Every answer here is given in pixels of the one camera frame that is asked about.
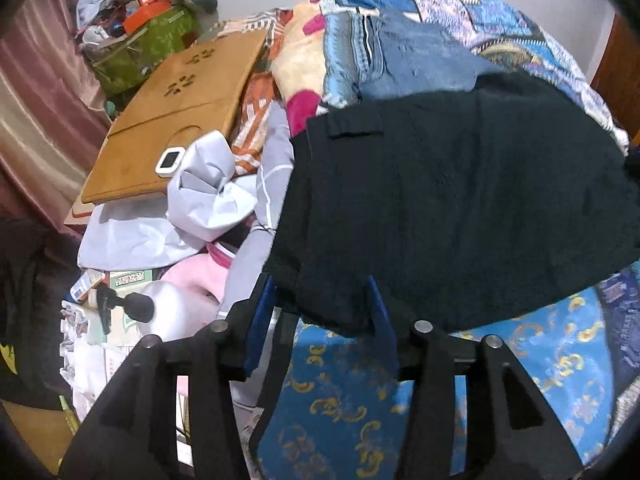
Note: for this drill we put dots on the floral fleece blanket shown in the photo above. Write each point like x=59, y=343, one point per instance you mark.
x=295, y=60

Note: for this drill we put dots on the grey striped sheet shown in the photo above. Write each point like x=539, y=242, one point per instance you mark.
x=260, y=220

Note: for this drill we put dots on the blue jeans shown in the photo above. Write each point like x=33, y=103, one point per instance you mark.
x=415, y=57

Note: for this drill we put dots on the maroon curtain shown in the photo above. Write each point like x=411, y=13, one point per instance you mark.
x=35, y=105

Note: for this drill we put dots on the cardboard box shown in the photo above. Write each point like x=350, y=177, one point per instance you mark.
x=117, y=305

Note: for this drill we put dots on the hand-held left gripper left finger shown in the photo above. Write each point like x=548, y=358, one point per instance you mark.
x=261, y=320

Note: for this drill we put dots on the pink garment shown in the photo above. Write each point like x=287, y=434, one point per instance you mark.
x=200, y=275

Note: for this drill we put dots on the blue gold patterned blanket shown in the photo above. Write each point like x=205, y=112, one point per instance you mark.
x=450, y=395

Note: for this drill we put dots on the orange box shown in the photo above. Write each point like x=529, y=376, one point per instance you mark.
x=146, y=12

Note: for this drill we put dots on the blue patchwork quilt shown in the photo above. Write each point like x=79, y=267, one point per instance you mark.
x=490, y=15

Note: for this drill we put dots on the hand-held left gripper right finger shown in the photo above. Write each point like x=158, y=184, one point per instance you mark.
x=382, y=325

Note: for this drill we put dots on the white plastic bottle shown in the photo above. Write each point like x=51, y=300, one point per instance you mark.
x=172, y=310

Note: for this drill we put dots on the light grey cloth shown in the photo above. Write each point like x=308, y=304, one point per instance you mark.
x=200, y=195

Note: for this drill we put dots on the black pants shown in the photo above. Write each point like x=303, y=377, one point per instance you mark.
x=450, y=200

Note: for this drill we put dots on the green fabric bag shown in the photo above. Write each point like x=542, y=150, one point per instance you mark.
x=142, y=45

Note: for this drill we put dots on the small white digital clock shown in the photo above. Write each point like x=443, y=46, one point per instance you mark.
x=170, y=161

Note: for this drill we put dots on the black massage gun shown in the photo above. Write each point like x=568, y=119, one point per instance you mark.
x=120, y=302

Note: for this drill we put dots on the wooden lap desk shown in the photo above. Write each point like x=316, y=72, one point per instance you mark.
x=175, y=110

